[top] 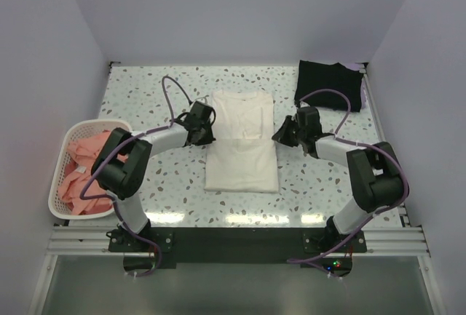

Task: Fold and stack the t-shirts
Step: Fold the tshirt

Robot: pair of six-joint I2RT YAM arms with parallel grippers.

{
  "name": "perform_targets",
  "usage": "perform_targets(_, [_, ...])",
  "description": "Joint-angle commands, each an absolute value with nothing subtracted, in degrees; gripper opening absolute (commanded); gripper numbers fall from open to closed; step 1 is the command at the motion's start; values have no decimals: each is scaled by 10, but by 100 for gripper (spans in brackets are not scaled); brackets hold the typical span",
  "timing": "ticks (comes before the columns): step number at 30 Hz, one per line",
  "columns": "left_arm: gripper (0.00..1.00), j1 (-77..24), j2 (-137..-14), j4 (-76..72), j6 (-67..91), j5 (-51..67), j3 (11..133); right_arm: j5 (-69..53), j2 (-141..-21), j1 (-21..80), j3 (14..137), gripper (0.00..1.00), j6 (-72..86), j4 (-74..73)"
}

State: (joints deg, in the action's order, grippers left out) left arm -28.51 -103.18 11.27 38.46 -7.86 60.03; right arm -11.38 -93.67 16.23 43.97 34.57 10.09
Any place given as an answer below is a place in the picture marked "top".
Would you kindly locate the black folded t-shirt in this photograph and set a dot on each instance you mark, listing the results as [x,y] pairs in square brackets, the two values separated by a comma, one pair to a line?
[316,76]

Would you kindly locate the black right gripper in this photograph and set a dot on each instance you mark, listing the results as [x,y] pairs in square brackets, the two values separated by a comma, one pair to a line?
[281,135]

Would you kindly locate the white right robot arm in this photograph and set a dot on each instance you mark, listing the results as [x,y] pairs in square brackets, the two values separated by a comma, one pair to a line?
[375,175]

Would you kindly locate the white plastic laundry basket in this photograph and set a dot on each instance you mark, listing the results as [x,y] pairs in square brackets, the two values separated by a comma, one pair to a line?
[62,169]

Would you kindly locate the pink crumpled t-shirt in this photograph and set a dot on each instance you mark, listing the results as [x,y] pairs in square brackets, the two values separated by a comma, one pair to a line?
[83,153]

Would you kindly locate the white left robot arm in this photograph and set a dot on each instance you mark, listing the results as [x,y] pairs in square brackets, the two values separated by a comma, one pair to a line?
[122,162]

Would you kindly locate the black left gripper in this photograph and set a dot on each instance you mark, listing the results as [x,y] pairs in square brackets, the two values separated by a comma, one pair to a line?
[208,139]

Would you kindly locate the aluminium frame rail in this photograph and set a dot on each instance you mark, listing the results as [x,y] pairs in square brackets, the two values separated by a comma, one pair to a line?
[224,226]

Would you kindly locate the white t-shirt red print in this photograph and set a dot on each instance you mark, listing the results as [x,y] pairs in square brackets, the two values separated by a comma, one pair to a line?
[243,156]

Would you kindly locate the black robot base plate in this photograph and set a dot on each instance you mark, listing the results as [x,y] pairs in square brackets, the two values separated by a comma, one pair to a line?
[160,248]

